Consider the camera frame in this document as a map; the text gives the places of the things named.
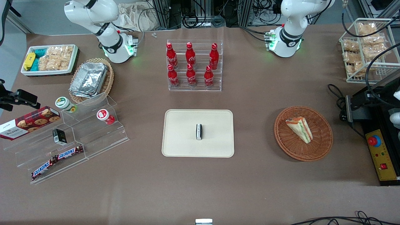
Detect clear acrylic step stand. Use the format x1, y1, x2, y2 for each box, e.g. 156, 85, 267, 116
3, 122, 90, 185
61, 92, 130, 158

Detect stacked aluminium foil containers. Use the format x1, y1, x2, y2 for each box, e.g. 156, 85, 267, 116
69, 62, 108, 98

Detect triangular sandwich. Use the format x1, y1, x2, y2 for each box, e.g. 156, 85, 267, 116
285, 116, 313, 144

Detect black arm base cables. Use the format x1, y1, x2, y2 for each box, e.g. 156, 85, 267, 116
112, 9, 157, 48
240, 26, 273, 43

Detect red Coca-Cola bottle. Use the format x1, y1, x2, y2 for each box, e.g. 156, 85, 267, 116
204, 65, 215, 88
208, 43, 220, 70
167, 64, 180, 88
166, 42, 178, 69
186, 63, 198, 87
185, 42, 197, 69

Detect small black carton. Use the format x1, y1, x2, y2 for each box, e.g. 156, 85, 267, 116
52, 128, 68, 146

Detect crumpled white cloth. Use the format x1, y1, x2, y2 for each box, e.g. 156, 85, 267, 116
116, 2, 157, 32

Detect red-lidded yoghurt cup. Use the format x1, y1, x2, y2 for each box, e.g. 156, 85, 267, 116
96, 109, 116, 125

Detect black yellow emergency stop box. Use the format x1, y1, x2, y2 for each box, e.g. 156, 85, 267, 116
362, 106, 400, 187

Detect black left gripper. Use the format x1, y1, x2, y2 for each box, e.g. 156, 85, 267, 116
352, 77, 400, 111

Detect oval wicker basket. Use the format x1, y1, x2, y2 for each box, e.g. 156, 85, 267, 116
69, 58, 114, 104

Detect black right arm base cables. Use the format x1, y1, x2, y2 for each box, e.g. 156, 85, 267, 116
112, 9, 157, 48

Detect green-lidded yoghurt cup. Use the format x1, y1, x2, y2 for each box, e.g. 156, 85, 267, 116
55, 97, 78, 114

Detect Snickers chocolate bar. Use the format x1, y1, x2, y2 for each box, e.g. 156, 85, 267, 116
55, 144, 84, 161
31, 156, 58, 181

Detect round brown wicker basket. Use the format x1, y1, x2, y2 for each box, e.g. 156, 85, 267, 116
274, 106, 334, 162

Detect black thin floor cables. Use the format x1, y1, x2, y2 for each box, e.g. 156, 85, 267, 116
290, 211, 400, 225

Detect aluminium frame post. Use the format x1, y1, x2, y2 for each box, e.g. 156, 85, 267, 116
152, 0, 171, 30
238, 0, 254, 27

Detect black left arm base cables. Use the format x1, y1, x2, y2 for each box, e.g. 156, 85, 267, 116
240, 26, 273, 43

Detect black background cable bundle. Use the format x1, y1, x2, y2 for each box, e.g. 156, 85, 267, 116
170, 0, 239, 29

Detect black thick overhead cable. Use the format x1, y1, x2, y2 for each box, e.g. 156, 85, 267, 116
341, 0, 400, 38

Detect beige rectangular tray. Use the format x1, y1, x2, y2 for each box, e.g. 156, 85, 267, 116
161, 109, 235, 158

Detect black looped gripper cable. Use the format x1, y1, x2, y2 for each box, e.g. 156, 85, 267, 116
365, 42, 400, 105

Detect clear-wrapped rice cracker pack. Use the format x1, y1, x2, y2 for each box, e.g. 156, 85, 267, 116
47, 46, 63, 71
343, 51, 363, 63
362, 36, 388, 60
346, 62, 365, 76
61, 46, 74, 70
343, 39, 360, 52
38, 55, 50, 71
357, 22, 379, 36

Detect red tartan Walkers cookie box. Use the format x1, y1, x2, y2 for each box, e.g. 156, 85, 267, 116
0, 106, 61, 141

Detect white rectangular snack bin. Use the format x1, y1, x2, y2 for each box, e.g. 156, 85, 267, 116
21, 44, 79, 77

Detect clear acrylic bottle rack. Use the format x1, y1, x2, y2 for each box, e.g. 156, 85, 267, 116
166, 39, 223, 92

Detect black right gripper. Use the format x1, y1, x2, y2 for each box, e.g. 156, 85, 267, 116
0, 79, 41, 112

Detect aluminium frame rail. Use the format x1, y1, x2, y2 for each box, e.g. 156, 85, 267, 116
359, 0, 400, 20

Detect black curved chair part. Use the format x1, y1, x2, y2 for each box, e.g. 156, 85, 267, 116
0, 0, 22, 46

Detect yellow snack packet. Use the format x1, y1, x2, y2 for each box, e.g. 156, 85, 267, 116
23, 52, 36, 71

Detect black coiled table cable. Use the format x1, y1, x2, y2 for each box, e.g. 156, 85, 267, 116
327, 83, 367, 138

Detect white wire basket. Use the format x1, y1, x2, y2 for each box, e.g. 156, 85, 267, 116
339, 17, 400, 84

